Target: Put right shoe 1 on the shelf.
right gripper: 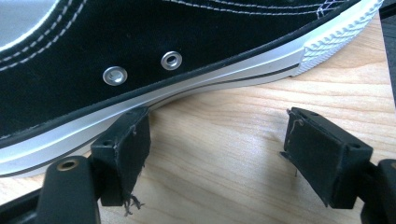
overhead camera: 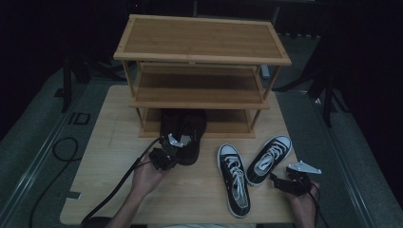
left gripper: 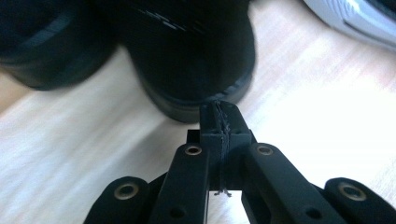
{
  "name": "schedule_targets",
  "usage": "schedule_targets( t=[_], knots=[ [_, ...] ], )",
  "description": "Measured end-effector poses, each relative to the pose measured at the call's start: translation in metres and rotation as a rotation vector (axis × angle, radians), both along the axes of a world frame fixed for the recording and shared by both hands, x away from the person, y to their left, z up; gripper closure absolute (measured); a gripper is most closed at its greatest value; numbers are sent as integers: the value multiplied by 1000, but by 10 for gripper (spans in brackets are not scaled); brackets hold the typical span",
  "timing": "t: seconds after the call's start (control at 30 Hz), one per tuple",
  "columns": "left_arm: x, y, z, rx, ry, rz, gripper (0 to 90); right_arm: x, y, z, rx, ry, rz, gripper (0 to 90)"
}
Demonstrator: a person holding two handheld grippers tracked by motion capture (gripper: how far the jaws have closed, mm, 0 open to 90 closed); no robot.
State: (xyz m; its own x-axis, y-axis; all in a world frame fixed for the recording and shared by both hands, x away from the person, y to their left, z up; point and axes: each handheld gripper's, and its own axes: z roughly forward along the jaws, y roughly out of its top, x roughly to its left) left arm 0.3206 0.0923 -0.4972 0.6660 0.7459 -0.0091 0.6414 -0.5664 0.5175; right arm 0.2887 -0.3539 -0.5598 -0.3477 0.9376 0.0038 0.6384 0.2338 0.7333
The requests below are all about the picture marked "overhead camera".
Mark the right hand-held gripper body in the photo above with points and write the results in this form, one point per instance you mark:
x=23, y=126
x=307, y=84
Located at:
x=302, y=182

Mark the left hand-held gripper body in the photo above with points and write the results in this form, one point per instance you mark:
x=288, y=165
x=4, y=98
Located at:
x=164, y=155

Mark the black white canvas sneaker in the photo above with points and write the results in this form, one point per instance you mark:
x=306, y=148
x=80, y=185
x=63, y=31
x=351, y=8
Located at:
x=269, y=160
x=234, y=180

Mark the black shoe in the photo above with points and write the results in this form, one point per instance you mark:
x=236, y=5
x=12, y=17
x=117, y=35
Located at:
x=190, y=126

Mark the wooden shoe rack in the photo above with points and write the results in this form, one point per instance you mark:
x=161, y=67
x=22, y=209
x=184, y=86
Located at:
x=202, y=38

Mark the person's right hand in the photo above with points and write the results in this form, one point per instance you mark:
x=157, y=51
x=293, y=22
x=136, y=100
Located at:
x=304, y=207

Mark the person's left hand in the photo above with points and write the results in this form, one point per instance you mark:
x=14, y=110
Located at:
x=145, y=179

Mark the black metal stand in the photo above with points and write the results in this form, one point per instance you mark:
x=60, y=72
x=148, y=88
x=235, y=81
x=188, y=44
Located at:
x=328, y=104
x=66, y=88

